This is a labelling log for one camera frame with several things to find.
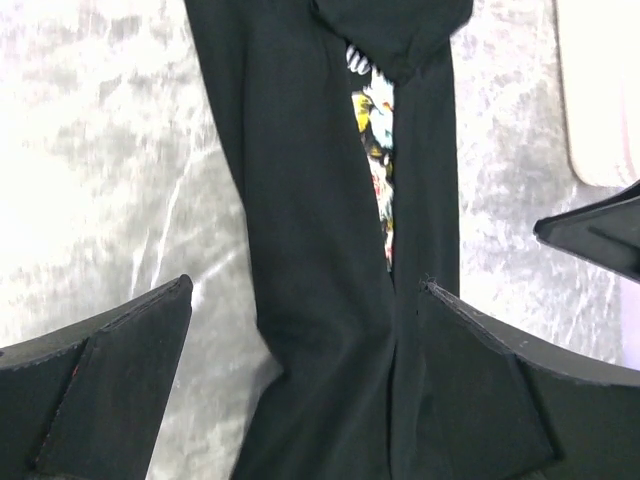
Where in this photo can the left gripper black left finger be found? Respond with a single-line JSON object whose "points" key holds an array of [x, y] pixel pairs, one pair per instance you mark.
{"points": [[87, 401]]}

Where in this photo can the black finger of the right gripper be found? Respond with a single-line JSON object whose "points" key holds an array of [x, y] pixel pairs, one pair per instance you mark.
{"points": [[605, 233]]}

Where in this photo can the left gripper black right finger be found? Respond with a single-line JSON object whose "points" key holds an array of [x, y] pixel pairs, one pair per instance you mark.
{"points": [[513, 406]]}

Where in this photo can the black floral print t shirt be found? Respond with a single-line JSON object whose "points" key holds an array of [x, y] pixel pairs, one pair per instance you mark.
{"points": [[337, 120]]}

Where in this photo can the white perforated plastic basket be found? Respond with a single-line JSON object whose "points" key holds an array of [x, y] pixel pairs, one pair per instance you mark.
{"points": [[599, 61]]}

